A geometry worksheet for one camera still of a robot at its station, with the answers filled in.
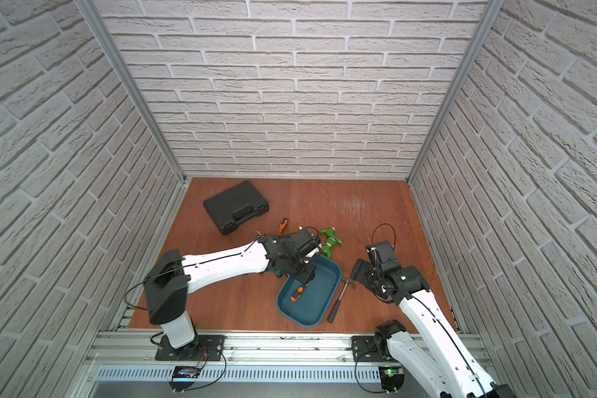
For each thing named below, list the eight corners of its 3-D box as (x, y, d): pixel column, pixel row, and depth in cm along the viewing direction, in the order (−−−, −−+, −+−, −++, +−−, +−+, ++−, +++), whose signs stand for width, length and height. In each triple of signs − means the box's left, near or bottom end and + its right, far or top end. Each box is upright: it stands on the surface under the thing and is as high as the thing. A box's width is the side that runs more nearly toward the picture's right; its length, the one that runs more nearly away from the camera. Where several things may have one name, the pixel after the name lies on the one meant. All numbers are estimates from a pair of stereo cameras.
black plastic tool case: (224, 237, 100) (220, 229, 96) (204, 207, 110) (200, 198, 105) (269, 211, 109) (268, 203, 104) (247, 185, 119) (245, 177, 114)
